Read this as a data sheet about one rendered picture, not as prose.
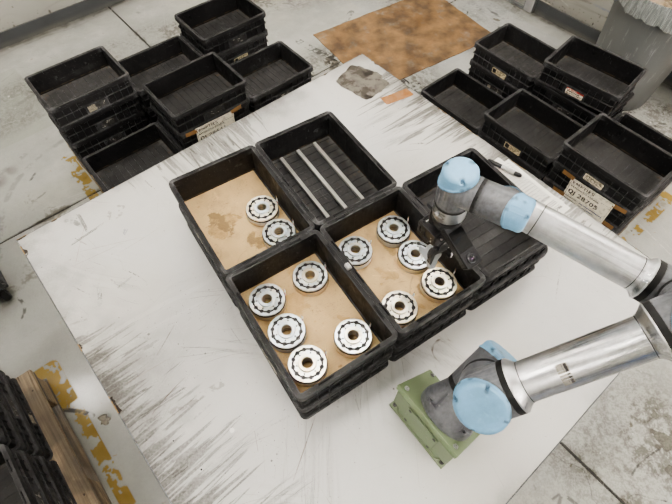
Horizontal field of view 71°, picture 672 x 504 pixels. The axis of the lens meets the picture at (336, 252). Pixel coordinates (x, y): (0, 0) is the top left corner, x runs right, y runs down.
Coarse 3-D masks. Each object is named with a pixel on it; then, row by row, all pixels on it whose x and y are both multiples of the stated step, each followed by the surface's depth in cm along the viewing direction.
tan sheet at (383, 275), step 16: (368, 224) 149; (368, 240) 146; (384, 256) 142; (416, 256) 143; (368, 272) 139; (384, 272) 140; (400, 272) 140; (384, 288) 137; (400, 288) 137; (416, 288) 137; (432, 304) 134
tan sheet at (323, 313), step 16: (288, 272) 139; (288, 288) 136; (336, 288) 137; (288, 304) 134; (304, 304) 134; (320, 304) 134; (336, 304) 134; (256, 320) 131; (304, 320) 131; (320, 320) 131; (336, 320) 131; (320, 336) 129; (352, 336) 129; (336, 352) 126; (336, 368) 124
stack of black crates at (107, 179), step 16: (144, 128) 235; (160, 128) 235; (112, 144) 229; (128, 144) 235; (144, 144) 241; (160, 144) 244; (176, 144) 230; (96, 160) 229; (112, 160) 235; (128, 160) 238; (144, 160) 238; (160, 160) 238; (96, 176) 218; (112, 176) 232; (128, 176) 232
